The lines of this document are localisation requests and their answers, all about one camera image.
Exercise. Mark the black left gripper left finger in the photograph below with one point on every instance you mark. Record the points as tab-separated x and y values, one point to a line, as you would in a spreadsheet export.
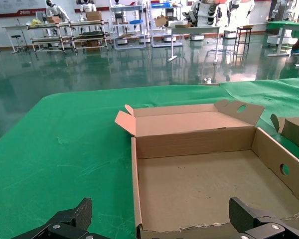
64	221

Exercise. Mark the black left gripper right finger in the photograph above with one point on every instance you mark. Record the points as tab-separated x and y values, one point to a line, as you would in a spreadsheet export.
249	221

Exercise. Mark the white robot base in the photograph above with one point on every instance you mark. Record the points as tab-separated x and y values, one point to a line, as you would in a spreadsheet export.
197	37
229	35

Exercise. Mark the open cardboard box clean flaps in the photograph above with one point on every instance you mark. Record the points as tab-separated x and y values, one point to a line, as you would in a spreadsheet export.
201	184

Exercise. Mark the open cardboard box torn edge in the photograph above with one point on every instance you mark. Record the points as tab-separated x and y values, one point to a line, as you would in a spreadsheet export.
296	132

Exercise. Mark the small flat cardboard box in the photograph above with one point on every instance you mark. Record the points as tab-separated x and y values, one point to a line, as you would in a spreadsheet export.
53	19

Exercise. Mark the large closed cardboard box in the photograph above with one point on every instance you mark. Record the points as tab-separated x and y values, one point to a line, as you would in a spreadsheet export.
94	15

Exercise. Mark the white robot parts rack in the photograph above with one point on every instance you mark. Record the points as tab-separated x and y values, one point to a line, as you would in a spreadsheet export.
206	12

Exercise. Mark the open cardboard box on table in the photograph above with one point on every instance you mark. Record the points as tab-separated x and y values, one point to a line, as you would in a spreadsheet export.
160	21

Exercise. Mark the green table cloth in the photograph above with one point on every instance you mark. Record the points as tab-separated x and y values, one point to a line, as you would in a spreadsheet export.
64	149

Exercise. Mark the black round stool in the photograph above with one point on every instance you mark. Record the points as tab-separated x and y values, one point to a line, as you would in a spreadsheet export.
16	36

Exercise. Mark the dark tall metal stand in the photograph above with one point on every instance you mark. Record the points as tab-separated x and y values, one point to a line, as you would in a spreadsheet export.
243	30

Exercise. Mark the long white table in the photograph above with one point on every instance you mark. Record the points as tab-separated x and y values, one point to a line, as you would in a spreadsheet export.
196	28

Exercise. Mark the white desk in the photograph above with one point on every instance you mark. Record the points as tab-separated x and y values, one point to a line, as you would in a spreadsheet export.
15	28

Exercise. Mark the green covered table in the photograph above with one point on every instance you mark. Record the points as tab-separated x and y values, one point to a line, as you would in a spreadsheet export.
286	25

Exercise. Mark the yellow plastic bag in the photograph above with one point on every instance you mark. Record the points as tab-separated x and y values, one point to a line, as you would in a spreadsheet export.
36	23

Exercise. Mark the white humanoid robot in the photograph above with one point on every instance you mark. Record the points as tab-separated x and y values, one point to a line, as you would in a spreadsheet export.
87	7
52	10

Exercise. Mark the blue plastic bin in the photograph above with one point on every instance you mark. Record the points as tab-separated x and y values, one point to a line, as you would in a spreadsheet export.
160	4
136	22

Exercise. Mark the white metal shelving unit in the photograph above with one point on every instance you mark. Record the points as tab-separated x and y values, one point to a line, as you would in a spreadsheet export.
128	8
164	25

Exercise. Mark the pipe frame roller rack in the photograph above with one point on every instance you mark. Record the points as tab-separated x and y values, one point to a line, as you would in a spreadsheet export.
89	37
49	39

